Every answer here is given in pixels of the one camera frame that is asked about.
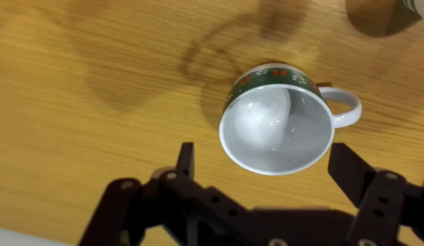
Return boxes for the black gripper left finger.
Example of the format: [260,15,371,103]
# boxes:
[77,142,255,246]

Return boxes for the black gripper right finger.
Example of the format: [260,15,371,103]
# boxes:
[327,142,424,246]

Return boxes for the white mug with green band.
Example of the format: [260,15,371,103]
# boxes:
[218,62,364,176]

